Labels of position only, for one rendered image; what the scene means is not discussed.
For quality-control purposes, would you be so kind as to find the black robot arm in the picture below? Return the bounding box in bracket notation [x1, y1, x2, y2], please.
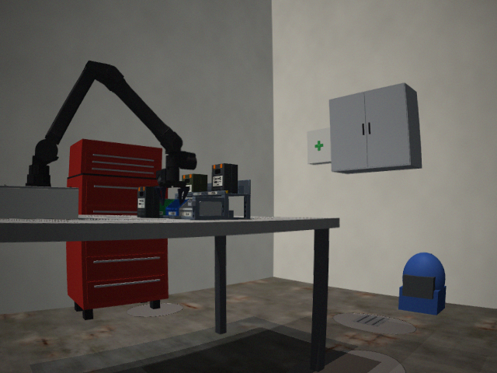
[26, 61, 197, 187]

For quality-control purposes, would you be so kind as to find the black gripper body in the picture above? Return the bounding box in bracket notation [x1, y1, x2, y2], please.
[155, 167, 189, 188]

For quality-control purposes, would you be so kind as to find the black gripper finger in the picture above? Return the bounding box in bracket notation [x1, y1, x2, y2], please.
[178, 188, 189, 205]
[155, 187, 166, 206]

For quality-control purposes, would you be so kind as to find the green open bin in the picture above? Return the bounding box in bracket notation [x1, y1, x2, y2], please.
[159, 199, 175, 215]

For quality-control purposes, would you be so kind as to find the blue bin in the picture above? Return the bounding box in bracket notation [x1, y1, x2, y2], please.
[165, 199, 189, 216]

